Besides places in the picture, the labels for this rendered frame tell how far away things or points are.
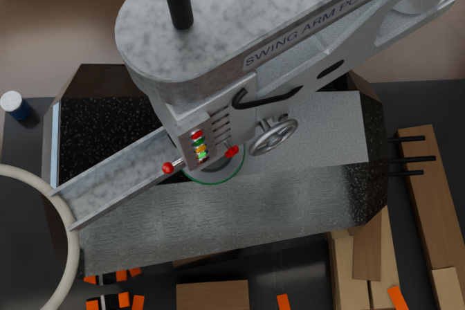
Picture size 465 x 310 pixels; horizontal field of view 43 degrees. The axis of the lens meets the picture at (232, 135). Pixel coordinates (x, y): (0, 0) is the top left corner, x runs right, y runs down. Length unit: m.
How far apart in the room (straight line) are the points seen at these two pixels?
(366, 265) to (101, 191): 1.24
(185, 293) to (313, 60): 1.40
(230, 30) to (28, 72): 2.11
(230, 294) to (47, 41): 1.56
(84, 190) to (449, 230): 1.64
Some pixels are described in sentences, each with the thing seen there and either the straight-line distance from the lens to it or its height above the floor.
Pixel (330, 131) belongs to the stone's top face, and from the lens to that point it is 1.95.
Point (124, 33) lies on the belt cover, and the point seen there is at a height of 1.70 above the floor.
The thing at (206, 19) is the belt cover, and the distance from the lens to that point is 1.11.
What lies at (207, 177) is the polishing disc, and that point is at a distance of 1.84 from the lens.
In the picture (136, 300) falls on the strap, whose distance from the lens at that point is 2.69.
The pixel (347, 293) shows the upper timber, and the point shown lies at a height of 0.20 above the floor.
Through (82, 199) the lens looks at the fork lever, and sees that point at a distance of 1.68.
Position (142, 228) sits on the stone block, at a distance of 2.00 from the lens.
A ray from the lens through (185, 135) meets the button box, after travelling 1.23.
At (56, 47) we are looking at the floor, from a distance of 3.13.
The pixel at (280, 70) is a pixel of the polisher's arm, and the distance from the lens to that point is 1.39.
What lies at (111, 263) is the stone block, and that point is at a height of 0.62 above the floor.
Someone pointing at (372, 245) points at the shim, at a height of 0.22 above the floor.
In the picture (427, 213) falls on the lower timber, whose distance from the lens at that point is 2.73.
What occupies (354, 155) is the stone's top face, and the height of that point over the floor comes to 0.83.
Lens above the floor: 2.66
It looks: 72 degrees down
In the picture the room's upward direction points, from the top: 5 degrees counter-clockwise
